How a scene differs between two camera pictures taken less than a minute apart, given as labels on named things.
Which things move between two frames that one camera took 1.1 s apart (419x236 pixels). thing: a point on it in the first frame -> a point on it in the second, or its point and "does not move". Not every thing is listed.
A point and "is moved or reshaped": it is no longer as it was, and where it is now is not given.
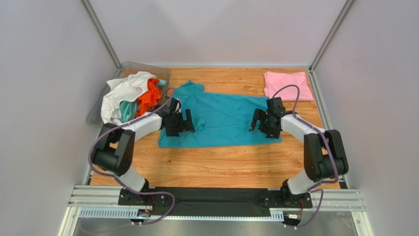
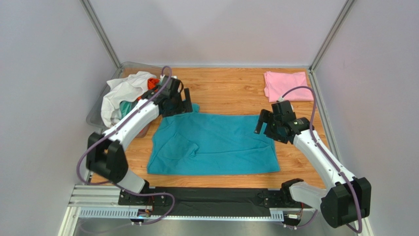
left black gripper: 174,132 -> 180,109
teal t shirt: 218,119 is moved or reshaped
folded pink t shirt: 274,80 does not move
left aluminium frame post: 100,32 does not move
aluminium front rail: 99,201 does not move
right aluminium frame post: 347,6 does not move
